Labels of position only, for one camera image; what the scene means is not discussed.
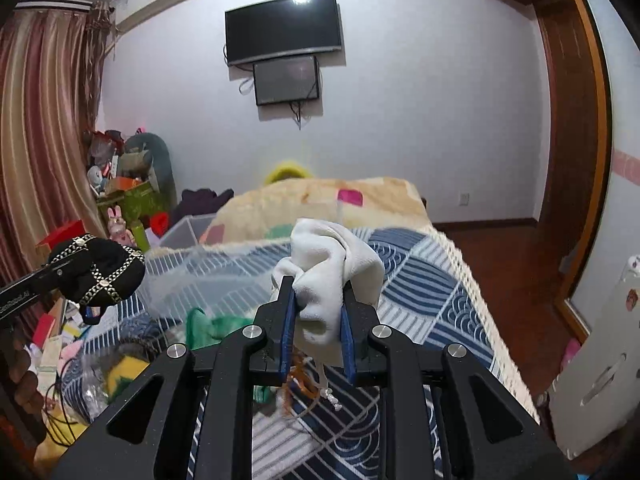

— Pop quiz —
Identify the green knitted glove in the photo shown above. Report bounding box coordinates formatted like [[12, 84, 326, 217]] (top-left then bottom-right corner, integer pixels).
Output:
[[186, 308, 253, 350]]

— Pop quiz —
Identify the black chain-strapped pouch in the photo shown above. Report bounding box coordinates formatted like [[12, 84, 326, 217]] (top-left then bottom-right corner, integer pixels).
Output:
[[47, 233, 145, 308]]

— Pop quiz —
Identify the white cloth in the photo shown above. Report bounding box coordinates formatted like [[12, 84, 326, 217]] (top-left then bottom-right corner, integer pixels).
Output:
[[271, 218, 384, 367]]

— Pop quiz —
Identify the yellow green sponge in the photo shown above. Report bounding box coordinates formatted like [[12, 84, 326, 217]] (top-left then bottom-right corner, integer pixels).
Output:
[[106, 356, 149, 399]]

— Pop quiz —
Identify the clear plastic storage bin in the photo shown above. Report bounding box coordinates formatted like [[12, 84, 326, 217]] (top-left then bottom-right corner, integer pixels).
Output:
[[137, 214, 290, 322]]

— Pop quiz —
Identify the red shoe box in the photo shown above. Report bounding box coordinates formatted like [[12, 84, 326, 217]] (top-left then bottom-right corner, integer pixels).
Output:
[[36, 220, 86, 255]]

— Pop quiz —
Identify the blue patterned bed cover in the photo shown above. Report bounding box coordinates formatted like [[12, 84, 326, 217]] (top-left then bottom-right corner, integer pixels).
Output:
[[62, 228, 534, 479]]

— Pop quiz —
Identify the pink rabbit toy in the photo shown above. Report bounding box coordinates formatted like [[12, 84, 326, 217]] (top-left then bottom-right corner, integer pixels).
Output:
[[107, 205, 137, 247]]

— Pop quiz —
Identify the beige fluffy blanket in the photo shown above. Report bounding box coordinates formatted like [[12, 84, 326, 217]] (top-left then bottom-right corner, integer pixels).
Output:
[[198, 177, 432, 245]]

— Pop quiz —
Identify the green cardboard box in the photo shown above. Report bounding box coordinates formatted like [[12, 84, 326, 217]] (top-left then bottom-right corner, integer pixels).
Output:
[[96, 182, 168, 223]]

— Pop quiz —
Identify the red plush item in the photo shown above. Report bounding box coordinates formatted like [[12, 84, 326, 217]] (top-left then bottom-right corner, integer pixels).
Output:
[[149, 211, 169, 238]]

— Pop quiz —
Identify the dark purple clothing pile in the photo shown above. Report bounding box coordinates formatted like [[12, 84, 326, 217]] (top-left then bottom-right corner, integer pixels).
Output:
[[168, 188, 234, 228]]

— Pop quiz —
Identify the grey green plush toy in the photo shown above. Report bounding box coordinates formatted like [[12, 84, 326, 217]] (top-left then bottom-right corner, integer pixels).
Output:
[[124, 132, 177, 208]]

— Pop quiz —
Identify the striped red-brown curtain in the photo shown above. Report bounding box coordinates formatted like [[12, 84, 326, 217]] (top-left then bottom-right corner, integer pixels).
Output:
[[1, 9, 104, 283]]

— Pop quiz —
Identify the yellow plush ring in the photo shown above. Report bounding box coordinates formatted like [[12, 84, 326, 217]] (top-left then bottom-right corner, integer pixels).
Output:
[[262, 160, 314, 187]]

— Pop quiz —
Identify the small wall monitor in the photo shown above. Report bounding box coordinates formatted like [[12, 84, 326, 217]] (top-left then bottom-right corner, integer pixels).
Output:
[[253, 55, 320, 106]]

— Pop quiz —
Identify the wooden door frame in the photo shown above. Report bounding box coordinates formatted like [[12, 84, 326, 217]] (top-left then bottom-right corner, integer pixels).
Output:
[[506, 0, 612, 341]]

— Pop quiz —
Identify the large wall television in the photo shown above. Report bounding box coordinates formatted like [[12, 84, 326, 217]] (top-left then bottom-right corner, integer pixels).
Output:
[[224, 0, 343, 65]]

